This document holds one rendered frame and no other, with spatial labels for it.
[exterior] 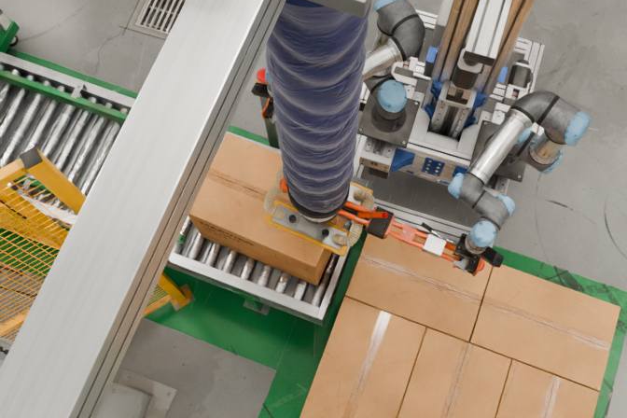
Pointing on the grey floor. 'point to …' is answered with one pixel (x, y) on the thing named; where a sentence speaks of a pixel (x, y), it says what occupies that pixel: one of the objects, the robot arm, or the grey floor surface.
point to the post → (271, 127)
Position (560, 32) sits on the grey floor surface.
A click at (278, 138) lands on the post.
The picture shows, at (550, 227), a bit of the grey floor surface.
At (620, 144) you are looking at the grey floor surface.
